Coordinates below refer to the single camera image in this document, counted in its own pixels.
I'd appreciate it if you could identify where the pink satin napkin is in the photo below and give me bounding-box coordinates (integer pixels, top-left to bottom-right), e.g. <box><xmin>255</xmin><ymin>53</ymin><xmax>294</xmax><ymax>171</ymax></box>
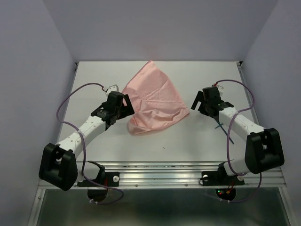
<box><xmin>122</xmin><ymin>61</ymin><xmax>190</xmax><ymax>136</ymax></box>

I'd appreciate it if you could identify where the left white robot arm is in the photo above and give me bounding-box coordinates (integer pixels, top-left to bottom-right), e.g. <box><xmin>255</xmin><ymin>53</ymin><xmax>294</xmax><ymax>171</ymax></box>
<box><xmin>39</xmin><ymin>91</ymin><xmax>135</xmax><ymax>191</ymax></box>

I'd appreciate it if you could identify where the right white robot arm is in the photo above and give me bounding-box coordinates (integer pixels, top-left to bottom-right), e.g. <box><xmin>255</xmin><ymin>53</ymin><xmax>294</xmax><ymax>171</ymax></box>
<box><xmin>191</xmin><ymin>86</ymin><xmax>285</xmax><ymax>186</ymax></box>

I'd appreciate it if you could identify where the teal plastic spoon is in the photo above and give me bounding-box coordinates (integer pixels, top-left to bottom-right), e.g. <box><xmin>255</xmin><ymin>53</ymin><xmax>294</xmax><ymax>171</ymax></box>
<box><xmin>214</xmin><ymin>119</ymin><xmax>234</xmax><ymax>144</ymax></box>

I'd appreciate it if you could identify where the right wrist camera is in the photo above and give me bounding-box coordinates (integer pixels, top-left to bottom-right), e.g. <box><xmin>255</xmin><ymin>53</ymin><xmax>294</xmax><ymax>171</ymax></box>
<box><xmin>212</xmin><ymin>83</ymin><xmax>224</xmax><ymax>96</ymax></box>

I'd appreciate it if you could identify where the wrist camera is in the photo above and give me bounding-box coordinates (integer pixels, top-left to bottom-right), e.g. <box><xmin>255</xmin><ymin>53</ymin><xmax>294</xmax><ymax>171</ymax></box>
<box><xmin>103</xmin><ymin>84</ymin><xmax>119</xmax><ymax>93</ymax></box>
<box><xmin>212</xmin><ymin>83</ymin><xmax>224</xmax><ymax>96</ymax></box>

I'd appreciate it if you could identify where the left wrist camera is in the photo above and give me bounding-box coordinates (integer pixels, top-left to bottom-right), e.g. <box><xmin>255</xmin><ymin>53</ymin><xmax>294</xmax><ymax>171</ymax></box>
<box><xmin>103</xmin><ymin>84</ymin><xmax>119</xmax><ymax>93</ymax></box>

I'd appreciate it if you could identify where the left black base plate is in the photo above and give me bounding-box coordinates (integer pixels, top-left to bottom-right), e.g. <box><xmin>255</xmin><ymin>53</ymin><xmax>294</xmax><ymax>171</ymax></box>
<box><xmin>77</xmin><ymin>171</ymin><xmax>120</xmax><ymax>187</ymax></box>

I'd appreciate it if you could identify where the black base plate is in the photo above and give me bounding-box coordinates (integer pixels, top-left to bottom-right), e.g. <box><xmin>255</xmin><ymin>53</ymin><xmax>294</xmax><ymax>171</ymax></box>
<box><xmin>199</xmin><ymin>171</ymin><xmax>245</xmax><ymax>186</ymax></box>
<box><xmin>77</xmin><ymin>171</ymin><xmax>120</xmax><ymax>187</ymax></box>

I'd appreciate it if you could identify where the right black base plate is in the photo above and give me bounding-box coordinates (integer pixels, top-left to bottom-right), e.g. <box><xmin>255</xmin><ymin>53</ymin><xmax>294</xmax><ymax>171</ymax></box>
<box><xmin>199</xmin><ymin>171</ymin><xmax>245</xmax><ymax>186</ymax></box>

